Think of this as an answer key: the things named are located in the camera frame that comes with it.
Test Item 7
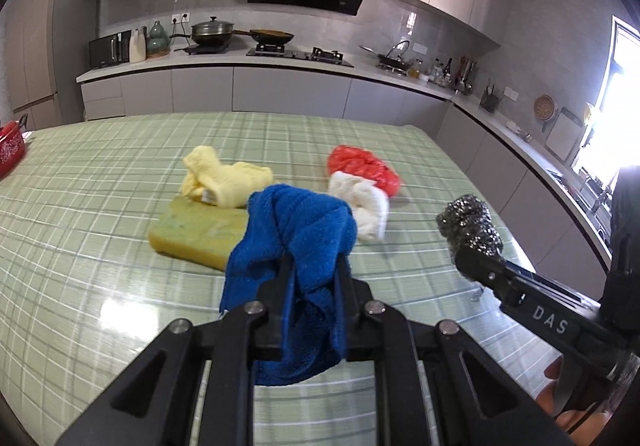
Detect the steel wool scrubber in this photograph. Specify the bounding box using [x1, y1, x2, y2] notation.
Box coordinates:
[436, 194, 503, 261]

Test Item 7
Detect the yellow green sponge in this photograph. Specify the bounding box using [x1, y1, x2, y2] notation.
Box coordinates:
[149, 197, 248, 272]

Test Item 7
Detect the white paper towel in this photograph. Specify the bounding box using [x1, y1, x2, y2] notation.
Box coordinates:
[328, 171, 390, 241]

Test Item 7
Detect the blue cloth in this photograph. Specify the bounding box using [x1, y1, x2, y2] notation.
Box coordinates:
[219, 184, 357, 386]

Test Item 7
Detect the person right hand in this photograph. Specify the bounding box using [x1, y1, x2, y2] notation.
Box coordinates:
[536, 356, 612, 446]

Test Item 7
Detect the green plaid tablecloth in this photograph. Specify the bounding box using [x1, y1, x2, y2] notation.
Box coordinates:
[1, 114, 555, 445]

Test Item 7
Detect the white cutting board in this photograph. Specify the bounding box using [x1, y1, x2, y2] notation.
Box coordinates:
[544, 107, 584, 162]

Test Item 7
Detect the round woven trivet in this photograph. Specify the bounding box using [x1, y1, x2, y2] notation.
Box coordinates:
[533, 94, 555, 122]

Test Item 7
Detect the yellow cloth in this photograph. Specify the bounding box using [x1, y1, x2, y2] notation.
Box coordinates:
[180, 146, 273, 209]

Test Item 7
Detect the black utensil holder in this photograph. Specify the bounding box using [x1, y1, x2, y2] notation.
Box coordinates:
[480, 79, 500, 114]

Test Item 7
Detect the red plastic bag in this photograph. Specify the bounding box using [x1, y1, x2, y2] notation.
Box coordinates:
[326, 145, 401, 198]

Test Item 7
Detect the red patterned pot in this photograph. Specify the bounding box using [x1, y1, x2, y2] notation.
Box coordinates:
[0, 114, 28, 178]

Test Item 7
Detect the wok near sink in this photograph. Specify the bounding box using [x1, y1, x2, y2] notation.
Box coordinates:
[359, 40, 411, 73]

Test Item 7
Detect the black microwave oven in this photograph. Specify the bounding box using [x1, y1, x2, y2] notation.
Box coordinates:
[88, 31, 131, 69]

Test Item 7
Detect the green ceramic jar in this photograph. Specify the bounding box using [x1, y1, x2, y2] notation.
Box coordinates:
[146, 20, 169, 56]

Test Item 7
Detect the white kettle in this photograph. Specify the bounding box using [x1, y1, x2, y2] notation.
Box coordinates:
[129, 29, 146, 64]

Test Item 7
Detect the black gas stove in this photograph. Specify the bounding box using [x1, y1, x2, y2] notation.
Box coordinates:
[246, 43, 352, 68]

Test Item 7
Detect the lidded black wok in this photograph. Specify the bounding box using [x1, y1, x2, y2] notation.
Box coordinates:
[181, 16, 245, 50]

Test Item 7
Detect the black frying pan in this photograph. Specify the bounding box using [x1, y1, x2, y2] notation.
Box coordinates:
[233, 29, 294, 46]

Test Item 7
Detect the grey refrigerator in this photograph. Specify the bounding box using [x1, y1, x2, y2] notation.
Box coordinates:
[4, 0, 98, 130]

